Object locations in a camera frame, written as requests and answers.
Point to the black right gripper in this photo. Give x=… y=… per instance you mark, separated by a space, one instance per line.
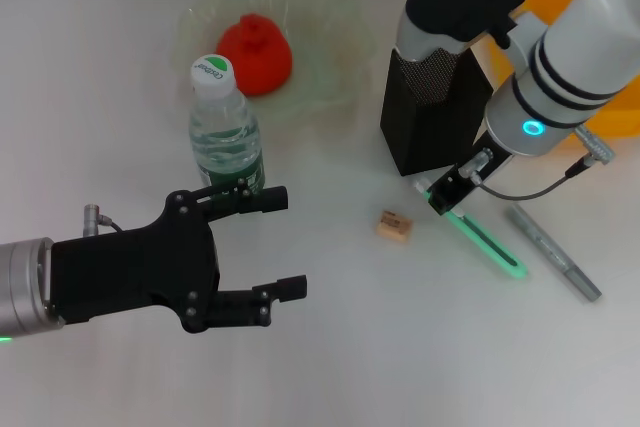
x=487 y=162

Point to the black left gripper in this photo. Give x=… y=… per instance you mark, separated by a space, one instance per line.
x=140 y=272

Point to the beige eraser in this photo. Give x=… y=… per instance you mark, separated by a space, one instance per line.
x=395 y=226

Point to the green utility knife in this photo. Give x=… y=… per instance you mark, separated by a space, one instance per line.
x=495 y=252

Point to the grey marker pen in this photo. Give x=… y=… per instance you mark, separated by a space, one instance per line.
x=550 y=252

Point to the clear green-label water bottle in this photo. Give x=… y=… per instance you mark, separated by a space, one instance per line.
x=225 y=137

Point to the red round fruit toy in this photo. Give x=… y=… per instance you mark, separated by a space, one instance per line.
x=257 y=59

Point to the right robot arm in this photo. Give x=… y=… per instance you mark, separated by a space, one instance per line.
x=570 y=57

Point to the black mesh pen holder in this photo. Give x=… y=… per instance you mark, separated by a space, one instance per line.
x=430 y=137

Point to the pale green glass fruit bowl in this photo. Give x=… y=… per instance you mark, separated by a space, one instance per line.
x=325 y=47

